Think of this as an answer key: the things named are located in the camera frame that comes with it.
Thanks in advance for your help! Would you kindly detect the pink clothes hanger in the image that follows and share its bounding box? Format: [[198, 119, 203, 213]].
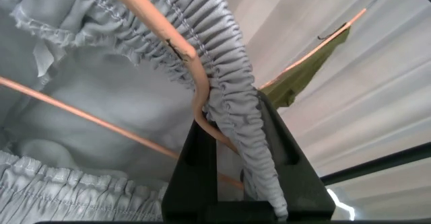
[[259, 7, 368, 90], [0, 0, 245, 191]]

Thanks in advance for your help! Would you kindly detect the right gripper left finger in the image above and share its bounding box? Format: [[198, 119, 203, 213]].
[[161, 119, 220, 222]]

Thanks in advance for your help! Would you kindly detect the green printed shirt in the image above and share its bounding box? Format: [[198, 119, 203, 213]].
[[261, 25, 351, 110]]

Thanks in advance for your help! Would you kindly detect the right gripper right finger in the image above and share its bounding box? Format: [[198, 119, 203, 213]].
[[257, 89, 337, 222]]

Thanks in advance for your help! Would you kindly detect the pale grey garment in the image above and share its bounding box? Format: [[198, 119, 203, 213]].
[[0, 0, 290, 222]]

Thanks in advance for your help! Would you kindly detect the black clothes rack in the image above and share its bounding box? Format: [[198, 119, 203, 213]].
[[319, 0, 431, 186]]

